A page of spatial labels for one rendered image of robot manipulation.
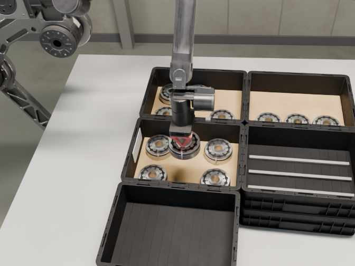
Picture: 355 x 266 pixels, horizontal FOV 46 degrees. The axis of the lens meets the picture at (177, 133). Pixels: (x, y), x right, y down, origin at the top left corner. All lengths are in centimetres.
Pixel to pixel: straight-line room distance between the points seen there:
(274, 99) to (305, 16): 169
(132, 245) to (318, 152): 75
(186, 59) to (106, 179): 72
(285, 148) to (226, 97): 35
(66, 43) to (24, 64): 202
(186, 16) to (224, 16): 220
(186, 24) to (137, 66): 104
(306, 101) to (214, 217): 67
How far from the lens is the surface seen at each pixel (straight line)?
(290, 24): 343
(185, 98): 117
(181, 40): 117
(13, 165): 287
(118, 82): 211
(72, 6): 123
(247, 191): 135
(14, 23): 185
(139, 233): 140
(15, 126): 312
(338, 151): 164
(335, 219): 148
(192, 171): 151
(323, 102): 180
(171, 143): 134
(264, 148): 159
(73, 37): 165
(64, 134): 192
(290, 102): 178
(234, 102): 175
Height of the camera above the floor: 204
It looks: 47 degrees down
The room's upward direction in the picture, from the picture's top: 6 degrees counter-clockwise
